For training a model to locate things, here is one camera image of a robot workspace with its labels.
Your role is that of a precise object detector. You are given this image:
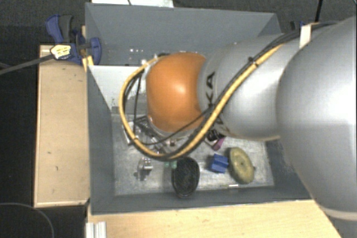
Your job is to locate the blue ridged block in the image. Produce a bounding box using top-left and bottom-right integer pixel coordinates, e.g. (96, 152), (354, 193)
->
(209, 153), (230, 174)

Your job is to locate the grey metal bin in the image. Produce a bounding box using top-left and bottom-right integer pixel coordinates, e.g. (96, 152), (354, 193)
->
(84, 2), (317, 215)

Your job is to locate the pale wood flat board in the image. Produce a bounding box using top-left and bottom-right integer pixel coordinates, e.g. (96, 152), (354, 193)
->
(33, 45), (91, 208)

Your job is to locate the olive green round disc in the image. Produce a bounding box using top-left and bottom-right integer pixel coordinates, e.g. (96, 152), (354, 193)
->
(228, 147), (255, 186)

